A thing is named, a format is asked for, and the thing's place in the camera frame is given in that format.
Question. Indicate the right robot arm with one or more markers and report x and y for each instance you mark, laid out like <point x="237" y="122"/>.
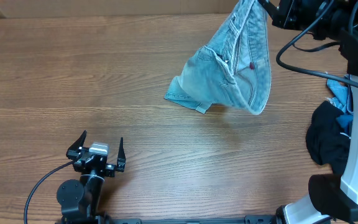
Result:
<point x="330" y="196"/>

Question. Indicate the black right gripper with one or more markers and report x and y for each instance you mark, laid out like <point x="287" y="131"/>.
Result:
<point x="281" y="15"/>

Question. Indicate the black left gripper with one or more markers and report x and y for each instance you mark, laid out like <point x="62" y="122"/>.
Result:
<point x="75" y="152"/>

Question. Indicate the blue denim garment pile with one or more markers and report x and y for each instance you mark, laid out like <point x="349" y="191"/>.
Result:
<point x="342" y="96"/>

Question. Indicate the black garment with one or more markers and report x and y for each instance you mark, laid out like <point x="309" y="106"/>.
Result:
<point x="326" y="141"/>

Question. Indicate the light blue denim shorts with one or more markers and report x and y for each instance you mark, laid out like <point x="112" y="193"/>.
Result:
<point x="232" y="69"/>

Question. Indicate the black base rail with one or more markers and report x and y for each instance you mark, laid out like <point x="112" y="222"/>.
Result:
<point x="248" y="219"/>

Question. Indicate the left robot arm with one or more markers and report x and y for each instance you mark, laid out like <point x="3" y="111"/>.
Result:
<point x="79" y="199"/>

